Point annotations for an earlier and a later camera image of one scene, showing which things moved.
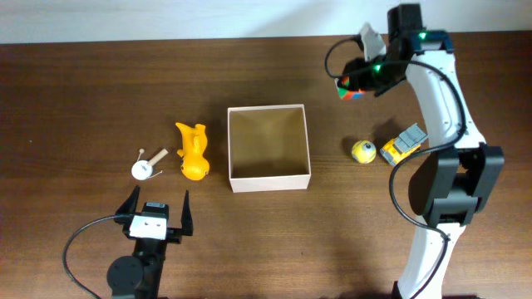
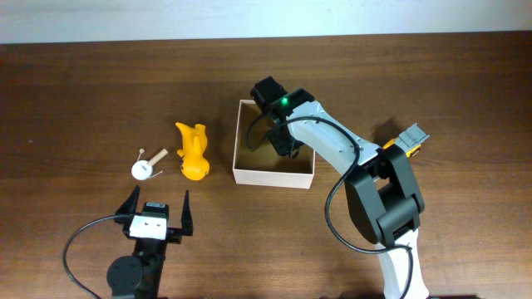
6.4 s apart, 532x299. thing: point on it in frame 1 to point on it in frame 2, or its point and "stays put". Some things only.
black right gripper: x=363 y=83 to x=281 y=147
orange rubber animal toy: x=194 y=164 stays put
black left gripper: x=174 y=233 stays put
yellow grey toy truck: x=397 y=149 stays put
